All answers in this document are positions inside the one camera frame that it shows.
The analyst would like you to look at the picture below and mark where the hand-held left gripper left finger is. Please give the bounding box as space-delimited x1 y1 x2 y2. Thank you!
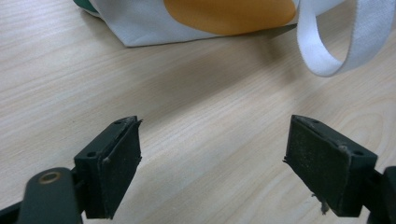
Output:
73 115 144 220

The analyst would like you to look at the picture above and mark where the white canvas tote bag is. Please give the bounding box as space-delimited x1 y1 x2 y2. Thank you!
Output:
73 0 396 78

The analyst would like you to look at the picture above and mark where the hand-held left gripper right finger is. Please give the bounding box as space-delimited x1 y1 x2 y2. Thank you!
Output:
283 114 378 217

